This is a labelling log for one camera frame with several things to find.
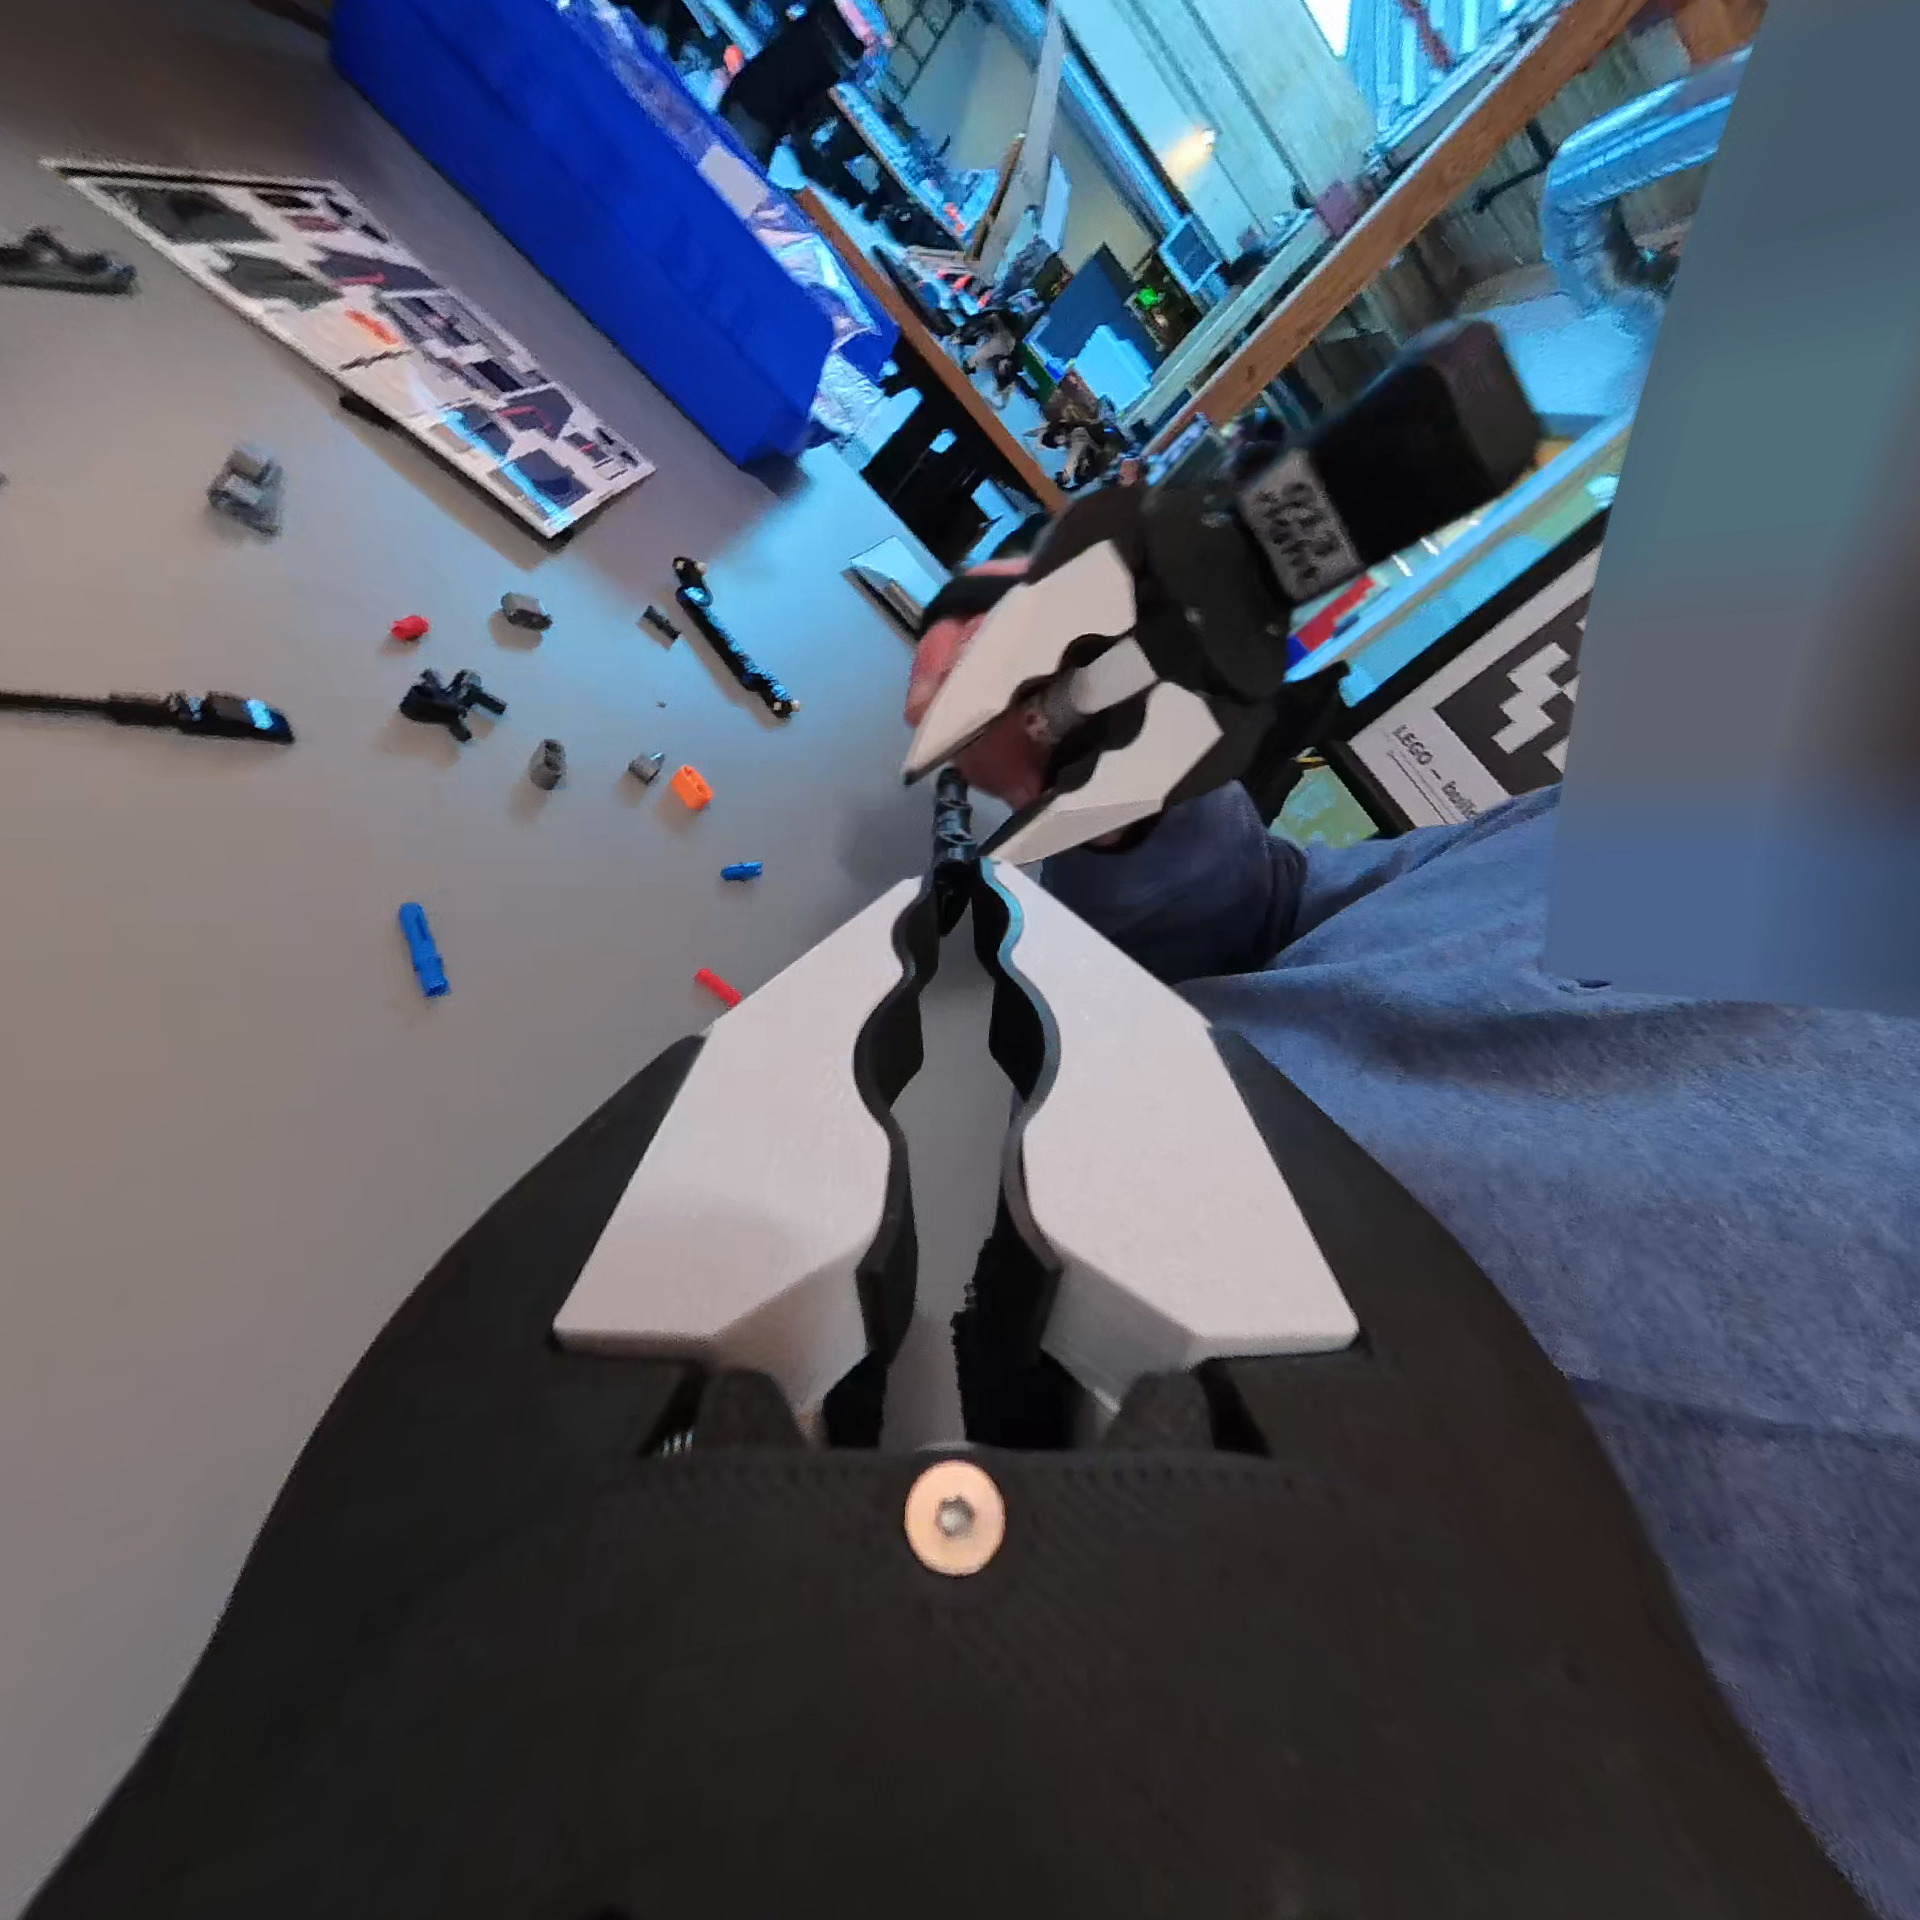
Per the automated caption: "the black lego beam with pins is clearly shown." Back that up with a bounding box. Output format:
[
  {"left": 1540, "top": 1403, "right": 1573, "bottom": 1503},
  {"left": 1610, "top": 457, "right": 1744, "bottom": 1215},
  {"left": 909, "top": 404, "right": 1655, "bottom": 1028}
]
[{"left": 669, "top": 554, "right": 800, "bottom": 719}]

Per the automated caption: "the sticker sheet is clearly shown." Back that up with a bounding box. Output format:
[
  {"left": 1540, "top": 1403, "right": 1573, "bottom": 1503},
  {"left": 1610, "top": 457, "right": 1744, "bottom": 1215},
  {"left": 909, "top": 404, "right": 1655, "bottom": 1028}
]
[{"left": 53, "top": 158, "right": 658, "bottom": 542}]

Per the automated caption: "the person's blue sweater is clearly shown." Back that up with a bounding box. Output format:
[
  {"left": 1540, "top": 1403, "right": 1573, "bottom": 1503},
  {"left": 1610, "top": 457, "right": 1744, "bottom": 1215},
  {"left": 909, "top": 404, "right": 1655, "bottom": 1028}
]
[{"left": 1171, "top": 780, "right": 1920, "bottom": 1920}]

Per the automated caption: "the long dark grey lego panel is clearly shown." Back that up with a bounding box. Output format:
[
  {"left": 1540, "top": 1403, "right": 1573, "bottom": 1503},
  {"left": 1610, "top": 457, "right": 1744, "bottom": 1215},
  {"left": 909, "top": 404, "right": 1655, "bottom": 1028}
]
[
  {"left": 0, "top": 226, "right": 138, "bottom": 298},
  {"left": 207, "top": 444, "right": 288, "bottom": 538}
]

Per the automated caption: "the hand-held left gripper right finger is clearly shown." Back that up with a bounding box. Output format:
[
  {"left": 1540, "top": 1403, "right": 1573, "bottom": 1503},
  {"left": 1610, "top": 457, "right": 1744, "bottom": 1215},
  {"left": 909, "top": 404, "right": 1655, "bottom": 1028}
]
[{"left": 966, "top": 857, "right": 1360, "bottom": 1449}]

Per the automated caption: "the black blade piece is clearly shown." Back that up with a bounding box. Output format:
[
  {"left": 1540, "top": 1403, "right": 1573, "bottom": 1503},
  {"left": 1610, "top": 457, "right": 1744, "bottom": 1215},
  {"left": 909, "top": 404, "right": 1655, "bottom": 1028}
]
[{"left": 0, "top": 686, "right": 299, "bottom": 745}]

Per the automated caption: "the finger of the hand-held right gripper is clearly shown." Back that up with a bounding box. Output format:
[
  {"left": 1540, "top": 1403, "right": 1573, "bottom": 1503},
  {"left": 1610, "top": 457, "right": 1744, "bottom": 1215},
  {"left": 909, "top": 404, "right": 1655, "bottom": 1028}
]
[
  {"left": 901, "top": 539, "right": 1146, "bottom": 785},
  {"left": 989, "top": 691, "right": 1234, "bottom": 869}
]

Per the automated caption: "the sign with black marker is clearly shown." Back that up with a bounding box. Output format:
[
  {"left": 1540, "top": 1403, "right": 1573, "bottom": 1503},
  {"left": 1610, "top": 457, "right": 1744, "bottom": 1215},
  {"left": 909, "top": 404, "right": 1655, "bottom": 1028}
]
[{"left": 1339, "top": 547, "right": 1610, "bottom": 837}]

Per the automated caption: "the blue plastic bin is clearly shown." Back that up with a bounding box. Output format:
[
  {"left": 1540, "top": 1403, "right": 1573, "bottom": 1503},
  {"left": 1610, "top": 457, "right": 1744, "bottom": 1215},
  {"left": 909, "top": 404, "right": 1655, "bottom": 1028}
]
[{"left": 328, "top": 0, "right": 860, "bottom": 470}]

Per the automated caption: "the pile of clear plastic bags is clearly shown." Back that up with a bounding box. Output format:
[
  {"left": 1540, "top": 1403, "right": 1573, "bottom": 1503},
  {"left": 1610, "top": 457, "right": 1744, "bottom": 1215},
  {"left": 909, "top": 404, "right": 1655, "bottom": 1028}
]
[{"left": 742, "top": 142, "right": 903, "bottom": 444}]

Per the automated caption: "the small black lego connector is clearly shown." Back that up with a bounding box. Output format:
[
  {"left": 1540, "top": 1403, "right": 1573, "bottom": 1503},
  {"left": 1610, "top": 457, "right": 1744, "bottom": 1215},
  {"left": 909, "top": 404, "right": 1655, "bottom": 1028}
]
[{"left": 931, "top": 767, "right": 981, "bottom": 921}]

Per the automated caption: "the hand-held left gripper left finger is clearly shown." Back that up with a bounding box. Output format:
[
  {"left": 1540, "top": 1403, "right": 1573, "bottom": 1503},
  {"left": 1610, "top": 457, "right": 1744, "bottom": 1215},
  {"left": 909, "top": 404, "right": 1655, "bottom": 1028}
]
[{"left": 550, "top": 874, "right": 941, "bottom": 1449}]

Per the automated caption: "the silver flat panel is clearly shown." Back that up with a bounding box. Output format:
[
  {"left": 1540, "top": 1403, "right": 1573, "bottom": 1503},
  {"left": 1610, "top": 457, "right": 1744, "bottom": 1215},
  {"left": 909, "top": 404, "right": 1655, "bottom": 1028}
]
[{"left": 843, "top": 538, "right": 957, "bottom": 635}]

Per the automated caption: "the black lego cross connector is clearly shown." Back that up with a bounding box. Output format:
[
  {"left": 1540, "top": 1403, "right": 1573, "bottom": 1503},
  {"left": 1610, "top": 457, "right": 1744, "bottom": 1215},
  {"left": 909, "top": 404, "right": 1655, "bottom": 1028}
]
[{"left": 398, "top": 666, "right": 509, "bottom": 742}]

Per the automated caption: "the person's right hand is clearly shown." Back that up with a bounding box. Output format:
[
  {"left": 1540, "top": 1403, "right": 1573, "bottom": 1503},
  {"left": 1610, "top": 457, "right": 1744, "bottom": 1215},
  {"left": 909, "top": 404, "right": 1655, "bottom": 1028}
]
[{"left": 907, "top": 612, "right": 1058, "bottom": 812}]

